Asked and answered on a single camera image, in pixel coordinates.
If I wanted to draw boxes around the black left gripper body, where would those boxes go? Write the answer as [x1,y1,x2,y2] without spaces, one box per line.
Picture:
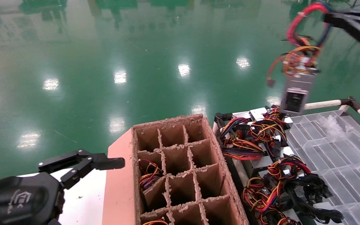
[0,172,65,225]

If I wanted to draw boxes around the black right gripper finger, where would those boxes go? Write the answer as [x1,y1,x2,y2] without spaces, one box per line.
[324,9,360,21]
[325,19,360,44]

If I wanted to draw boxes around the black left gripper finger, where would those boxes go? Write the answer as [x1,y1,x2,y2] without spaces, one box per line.
[37,149,126,172]
[60,157,126,190]

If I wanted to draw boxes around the crumpled clear plastic film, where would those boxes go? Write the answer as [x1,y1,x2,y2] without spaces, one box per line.
[317,115,346,138]

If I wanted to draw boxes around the brown cardboard box with dividers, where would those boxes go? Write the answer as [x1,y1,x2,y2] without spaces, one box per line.
[102,114,249,225]

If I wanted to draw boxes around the silver metal power supply casing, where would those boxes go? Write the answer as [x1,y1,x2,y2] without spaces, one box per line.
[249,108,268,121]

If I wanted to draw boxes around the clear plastic compartment tray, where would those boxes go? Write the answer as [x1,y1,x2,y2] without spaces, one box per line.
[285,109,360,225]

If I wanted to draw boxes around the black rail corner joint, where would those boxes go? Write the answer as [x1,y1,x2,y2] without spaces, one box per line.
[339,96,360,112]
[214,112,233,128]

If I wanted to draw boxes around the power supply with black cables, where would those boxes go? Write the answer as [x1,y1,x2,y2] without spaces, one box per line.
[285,173,344,224]

